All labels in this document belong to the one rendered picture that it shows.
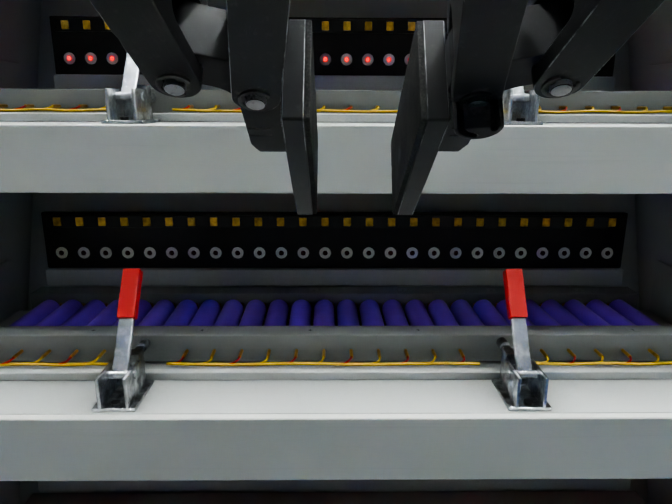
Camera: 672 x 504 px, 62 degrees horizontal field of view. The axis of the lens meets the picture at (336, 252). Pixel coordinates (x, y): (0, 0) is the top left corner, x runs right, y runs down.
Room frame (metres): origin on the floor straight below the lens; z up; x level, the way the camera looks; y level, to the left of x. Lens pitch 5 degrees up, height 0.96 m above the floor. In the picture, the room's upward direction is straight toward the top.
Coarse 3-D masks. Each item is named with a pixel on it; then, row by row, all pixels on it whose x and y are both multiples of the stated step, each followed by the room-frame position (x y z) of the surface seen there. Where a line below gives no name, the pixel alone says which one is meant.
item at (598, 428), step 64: (0, 320) 0.50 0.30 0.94; (0, 384) 0.40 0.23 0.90; (64, 384) 0.40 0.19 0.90; (192, 384) 0.40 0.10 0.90; (256, 384) 0.40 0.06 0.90; (320, 384) 0.40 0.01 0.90; (384, 384) 0.40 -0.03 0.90; (448, 384) 0.40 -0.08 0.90; (576, 384) 0.40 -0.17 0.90; (640, 384) 0.40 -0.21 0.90; (0, 448) 0.36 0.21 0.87; (64, 448) 0.36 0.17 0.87; (128, 448) 0.36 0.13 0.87; (192, 448) 0.36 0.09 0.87; (256, 448) 0.36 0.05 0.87; (320, 448) 0.36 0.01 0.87; (384, 448) 0.36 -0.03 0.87; (448, 448) 0.36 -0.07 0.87; (512, 448) 0.37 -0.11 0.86; (576, 448) 0.37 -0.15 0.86; (640, 448) 0.37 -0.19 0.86
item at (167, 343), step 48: (0, 336) 0.42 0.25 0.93; (48, 336) 0.42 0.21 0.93; (96, 336) 0.42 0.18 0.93; (144, 336) 0.42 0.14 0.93; (192, 336) 0.42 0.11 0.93; (240, 336) 0.42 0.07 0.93; (288, 336) 0.42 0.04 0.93; (336, 336) 0.42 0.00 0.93; (384, 336) 0.42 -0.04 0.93; (432, 336) 0.42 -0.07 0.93; (480, 336) 0.42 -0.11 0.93; (528, 336) 0.42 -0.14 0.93; (576, 336) 0.42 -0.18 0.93; (624, 336) 0.42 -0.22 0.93
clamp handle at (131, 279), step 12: (132, 276) 0.39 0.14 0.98; (120, 288) 0.38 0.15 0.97; (132, 288) 0.38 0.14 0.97; (120, 300) 0.38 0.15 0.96; (132, 300) 0.38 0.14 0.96; (120, 312) 0.38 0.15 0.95; (132, 312) 0.38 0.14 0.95; (120, 324) 0.38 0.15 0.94; (132, 324) 0.38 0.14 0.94; (120, 336) 0.38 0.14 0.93; (132, 336) 0.38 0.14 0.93; (120, 348) 0.37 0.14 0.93; (120, 360) 0.37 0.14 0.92
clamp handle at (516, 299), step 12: (504, 276) 0.39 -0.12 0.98; (516, 276) 0.39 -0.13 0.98; (504, 288) 0.39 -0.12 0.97; (516, 288) 0.39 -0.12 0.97; (516, 300) 0.38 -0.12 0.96; (516, 312) 0.38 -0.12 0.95; (516, 324) 0.38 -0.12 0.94; (516, 336) 0.38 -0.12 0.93; (516, 348) 0.38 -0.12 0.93; (528, 348) 0.38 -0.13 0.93; (516, 360) 0.38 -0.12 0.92; (528, 360) 0.38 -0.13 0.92
